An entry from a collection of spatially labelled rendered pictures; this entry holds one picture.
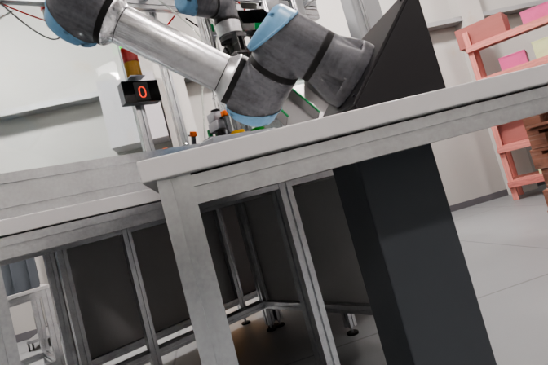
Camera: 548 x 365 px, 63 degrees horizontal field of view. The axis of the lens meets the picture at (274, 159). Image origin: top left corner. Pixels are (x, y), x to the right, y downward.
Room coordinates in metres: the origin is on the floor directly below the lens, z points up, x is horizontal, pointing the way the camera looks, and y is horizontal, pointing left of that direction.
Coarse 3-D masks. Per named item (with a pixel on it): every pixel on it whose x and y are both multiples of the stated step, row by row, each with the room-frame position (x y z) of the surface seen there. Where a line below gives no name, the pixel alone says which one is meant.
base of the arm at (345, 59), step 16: (320, 48) 0.87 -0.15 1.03; (336, 48) 0.88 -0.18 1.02; (352, 48) 0.88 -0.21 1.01; (368, 48) 0.88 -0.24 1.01; (320, 64) 0.88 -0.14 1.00; (336, 64) 0.88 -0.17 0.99; (352, 64) 0.87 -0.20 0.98; (368, 64) 0.87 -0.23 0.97; (304, 80) 0.94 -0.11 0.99; (320, 80) 0.90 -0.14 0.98; (336, 80) 0.89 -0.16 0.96; (352, 80) 0.88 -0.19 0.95; (336, 96) 0.91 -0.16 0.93
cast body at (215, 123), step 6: (216, 108) 1.44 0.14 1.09; (210, 114) 1.43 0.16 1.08; (216, 114) 1.43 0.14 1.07; (210, 120) 1.44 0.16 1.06; (216, 120) 1.41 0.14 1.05; (222, 120) 1.42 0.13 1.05; (210, 126) 1.45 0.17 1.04; (216, 126) 1.42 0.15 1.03; (222, 126) 1.42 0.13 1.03; (210, 132) 1.45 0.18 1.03
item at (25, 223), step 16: (144, 192) 0.99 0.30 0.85; (64, 208) 0.89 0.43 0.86; (80, 208) 0.91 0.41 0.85; (96, 208) 0.93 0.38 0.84; (112, 208) 0.94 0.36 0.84; (128, 208) 0.99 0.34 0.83; (0, 224) 0.82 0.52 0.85; (16, 224) 0.83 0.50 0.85; (32, 224) 0.85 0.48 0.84; (48, 224) 0.87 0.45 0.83
